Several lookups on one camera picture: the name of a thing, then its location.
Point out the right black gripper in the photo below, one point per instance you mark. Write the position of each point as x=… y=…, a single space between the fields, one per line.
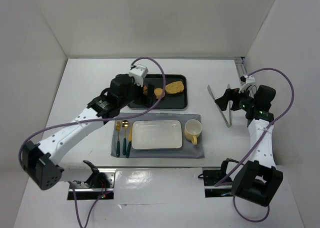
x=231 y=97

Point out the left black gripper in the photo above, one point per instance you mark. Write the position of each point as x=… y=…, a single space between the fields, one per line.
x=141 y=91

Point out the metal tongs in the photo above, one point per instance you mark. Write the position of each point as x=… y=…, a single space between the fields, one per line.
x=222 y=106

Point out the speckled bread slice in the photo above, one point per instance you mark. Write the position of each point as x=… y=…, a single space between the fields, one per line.
x=174 y=87

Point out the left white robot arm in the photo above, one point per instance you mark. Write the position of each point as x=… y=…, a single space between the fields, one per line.
x=41 y=160

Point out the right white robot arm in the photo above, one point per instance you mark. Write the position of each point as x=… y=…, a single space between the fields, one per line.
x=258 y=180

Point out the round bun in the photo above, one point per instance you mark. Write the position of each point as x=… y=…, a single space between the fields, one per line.
x=159 y=93

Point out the black baking tray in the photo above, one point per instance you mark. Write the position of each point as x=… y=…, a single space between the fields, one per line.
x=170 y=101

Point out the white rectangular plate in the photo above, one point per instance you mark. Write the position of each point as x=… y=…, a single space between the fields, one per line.
x=156 y=135

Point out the yellow mug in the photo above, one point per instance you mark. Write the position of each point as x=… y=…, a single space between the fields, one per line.
x=192 y=131

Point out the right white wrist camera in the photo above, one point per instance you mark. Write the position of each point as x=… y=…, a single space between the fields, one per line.
x=247 y=81

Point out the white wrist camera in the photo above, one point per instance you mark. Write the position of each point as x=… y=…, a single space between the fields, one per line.
x=247 y=81
x=138 y=72

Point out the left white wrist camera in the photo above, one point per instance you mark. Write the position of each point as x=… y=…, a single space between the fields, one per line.
x=138 y=72

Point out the aluminium rail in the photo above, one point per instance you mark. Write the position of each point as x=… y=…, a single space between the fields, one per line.
x=240 y=68

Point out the gold spoon green handle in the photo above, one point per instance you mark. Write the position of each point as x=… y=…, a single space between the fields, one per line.
x=125 y=126

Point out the gold fork green handle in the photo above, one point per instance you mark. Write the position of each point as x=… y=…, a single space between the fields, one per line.
x=118 y=128

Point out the gold knife green handle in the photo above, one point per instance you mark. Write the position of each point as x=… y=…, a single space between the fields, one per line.
x=128 y=150

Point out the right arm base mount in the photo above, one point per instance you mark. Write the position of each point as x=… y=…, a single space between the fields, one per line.
x=212 y=176

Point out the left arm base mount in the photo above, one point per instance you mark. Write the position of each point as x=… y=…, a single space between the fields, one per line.
x=99 y=182

